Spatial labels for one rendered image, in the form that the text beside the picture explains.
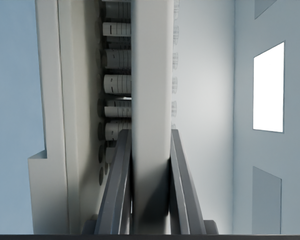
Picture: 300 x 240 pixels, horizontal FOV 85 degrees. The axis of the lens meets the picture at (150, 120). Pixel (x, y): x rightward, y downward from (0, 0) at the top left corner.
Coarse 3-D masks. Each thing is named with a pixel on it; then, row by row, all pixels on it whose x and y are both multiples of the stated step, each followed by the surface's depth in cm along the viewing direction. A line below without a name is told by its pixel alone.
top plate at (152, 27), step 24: (144, 0) 7; (168, 0) 7; (144, 24) 7; (168, 24) 7; (144, 48) 7; (168, 48) 8; (144, 72) 8; (168, 72) 8; (144, 96) 8; (168, 96) 8; (144, 120) 8; (168, 120) 8; (144, 144) 8; (168, 144) 8; (144, 168) 8; (168, 168) 8; (144, 192) 8; (168, 192) 8; (144, 216) 8; (168, 216) 9
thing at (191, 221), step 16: (176, 144) 9; (176, 160) 8; (176, 176) 7; (176, 192) 7; (192, 192) 7; (176, 208) 6; (192, 208) 6; (176, 224) 6; (192, 224) 6; (208, 224) 6
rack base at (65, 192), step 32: (64, 0) 7; (64, 32) 7; (64, 64) 7; (96, 64) 11; (64, 96) 8; (96, 96) 11; (64, 128) 8; (96, 128) 11; (32, 160) 8; (64, 160) 8; (96, 160) 11; (32, 192) 8; (64, 192) 8; (96, 192) 11; (64, 224) 8
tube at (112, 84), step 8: (96, 80) 11; (104, 80) 11; (112, 80) 11; (120, 80) 11; (128, 80) 11; (176, 80) 12; (104, 88) 11; (112, 88) 11; (120, 88) 11; (128, 88) 11; (176, 88) 12
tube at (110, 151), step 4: (100, 148) 12; (104, 148) 12; (108, 148) 12; (112, 148) 12; (100, 152) 12; (104, 152) 12; (108, 152) 12; (112, 152) 12; (100, 156) 12; (104, 156) 12; (108, 156) 12; (112, 156) 12; (100, 160) 12; (104, 160) 12; (108, 160) 12
